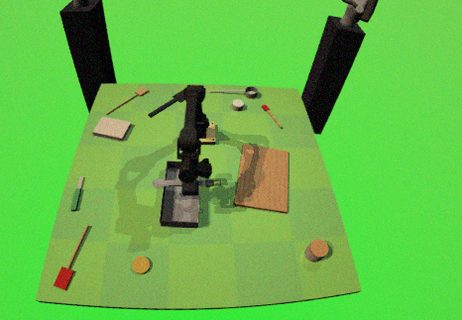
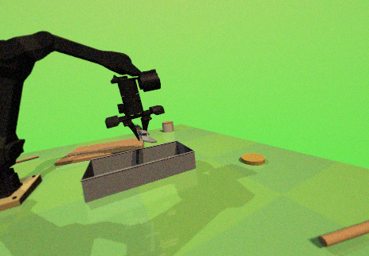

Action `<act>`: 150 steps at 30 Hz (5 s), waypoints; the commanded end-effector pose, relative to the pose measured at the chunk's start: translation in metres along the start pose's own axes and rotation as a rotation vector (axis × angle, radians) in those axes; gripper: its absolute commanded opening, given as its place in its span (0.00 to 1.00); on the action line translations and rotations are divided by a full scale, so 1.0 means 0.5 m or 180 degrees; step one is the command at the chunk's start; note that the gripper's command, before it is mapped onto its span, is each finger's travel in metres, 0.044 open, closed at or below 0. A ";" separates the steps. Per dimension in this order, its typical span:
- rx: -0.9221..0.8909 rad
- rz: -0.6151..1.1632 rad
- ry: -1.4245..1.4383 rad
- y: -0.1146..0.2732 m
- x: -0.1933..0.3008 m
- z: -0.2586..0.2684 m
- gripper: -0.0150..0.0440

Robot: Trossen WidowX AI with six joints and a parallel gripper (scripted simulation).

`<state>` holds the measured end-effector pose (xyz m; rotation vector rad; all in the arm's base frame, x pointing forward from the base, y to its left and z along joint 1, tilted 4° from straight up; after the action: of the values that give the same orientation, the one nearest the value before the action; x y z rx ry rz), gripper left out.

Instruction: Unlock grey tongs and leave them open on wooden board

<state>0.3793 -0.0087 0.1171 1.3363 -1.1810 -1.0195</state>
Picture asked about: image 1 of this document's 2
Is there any brown cylinder with orange top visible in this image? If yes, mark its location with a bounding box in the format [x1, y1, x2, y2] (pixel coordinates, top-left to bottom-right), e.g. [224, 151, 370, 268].
[304, 239, 329, 263]

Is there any orange flat round disc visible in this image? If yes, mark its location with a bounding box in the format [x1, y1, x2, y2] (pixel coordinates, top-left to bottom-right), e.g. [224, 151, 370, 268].
[132, 256, 150, 274]

